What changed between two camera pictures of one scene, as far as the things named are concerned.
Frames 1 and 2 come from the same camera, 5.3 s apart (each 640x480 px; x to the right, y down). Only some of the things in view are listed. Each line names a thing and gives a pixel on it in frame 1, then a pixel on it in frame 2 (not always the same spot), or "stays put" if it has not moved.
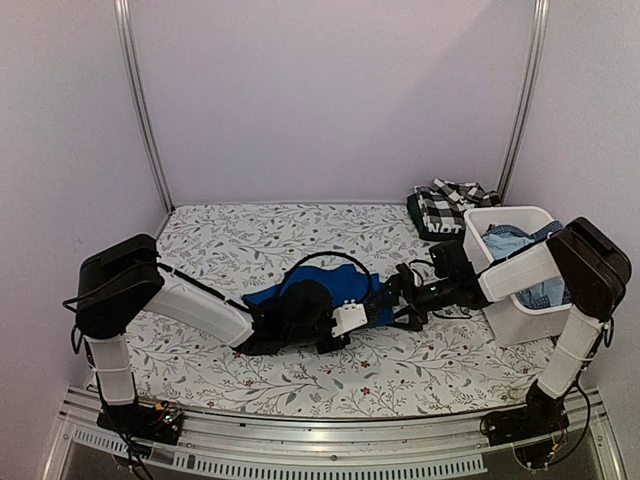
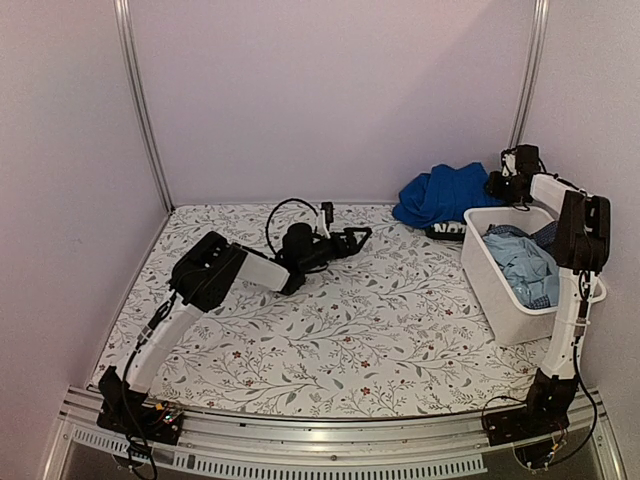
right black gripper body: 438,296 to 507,190
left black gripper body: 298,337 to 313,260
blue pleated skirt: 346,285 to 443,196
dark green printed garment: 432,232 stays put
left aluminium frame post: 124,18 stays put
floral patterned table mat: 441,366 stays put
